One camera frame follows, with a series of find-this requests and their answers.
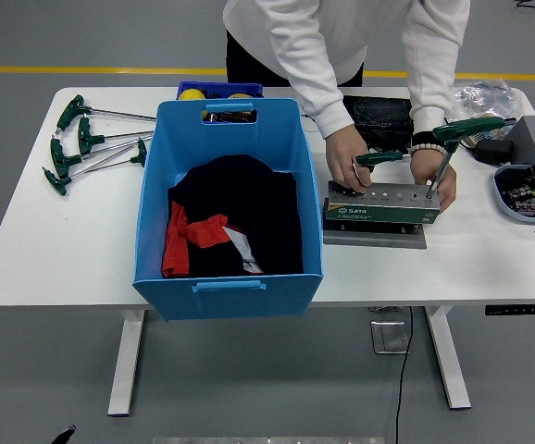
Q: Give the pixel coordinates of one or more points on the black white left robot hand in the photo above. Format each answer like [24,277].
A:
[64,435]

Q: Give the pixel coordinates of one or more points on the person's right hand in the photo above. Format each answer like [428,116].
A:
[344,157]

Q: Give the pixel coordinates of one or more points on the person's left hand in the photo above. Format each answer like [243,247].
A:
[427,168]

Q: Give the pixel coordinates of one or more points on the grey green hex key holder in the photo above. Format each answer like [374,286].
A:
[378,213]

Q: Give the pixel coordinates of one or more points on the large blue plastic storage box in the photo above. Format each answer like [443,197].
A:
[272,139]

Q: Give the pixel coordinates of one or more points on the person's left forearm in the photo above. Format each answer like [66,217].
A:
[429,92]

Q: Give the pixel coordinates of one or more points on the person's right forearm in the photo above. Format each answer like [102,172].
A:
[323,102]

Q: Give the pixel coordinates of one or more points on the black wristband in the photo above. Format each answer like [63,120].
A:
[427,139]

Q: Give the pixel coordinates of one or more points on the dark electronic parts pile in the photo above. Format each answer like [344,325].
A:
[524,194]

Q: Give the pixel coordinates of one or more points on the black plastic tray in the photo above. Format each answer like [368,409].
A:
[383,115]

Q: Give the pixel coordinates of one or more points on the light blue bowl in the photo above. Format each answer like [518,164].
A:
[502,175]

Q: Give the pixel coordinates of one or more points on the grey foam block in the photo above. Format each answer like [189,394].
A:
[524,139]

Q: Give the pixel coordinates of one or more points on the tan resistor tape strip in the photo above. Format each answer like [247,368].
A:
[482,138]

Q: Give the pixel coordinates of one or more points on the black power adapter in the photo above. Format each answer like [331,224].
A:
[494,152]

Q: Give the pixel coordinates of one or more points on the white table leg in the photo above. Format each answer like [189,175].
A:
[126,370]
[448,365]

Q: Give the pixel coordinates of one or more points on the clear plastic parts bag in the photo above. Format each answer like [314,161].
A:
[480,94]

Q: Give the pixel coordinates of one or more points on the black and red cloth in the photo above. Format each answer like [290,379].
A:
[230,194]

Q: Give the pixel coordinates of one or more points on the yellow round object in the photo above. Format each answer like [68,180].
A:
[240,96]
[191,94]

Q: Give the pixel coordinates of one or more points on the person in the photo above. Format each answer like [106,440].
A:
[341,28]

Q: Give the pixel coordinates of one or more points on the black table control panel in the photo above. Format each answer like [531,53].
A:
[519,309]

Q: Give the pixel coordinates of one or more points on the small dark blue bin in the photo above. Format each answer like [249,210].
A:
[221,87]

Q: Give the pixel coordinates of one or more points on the metal floor plate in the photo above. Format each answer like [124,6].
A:
[390,336]

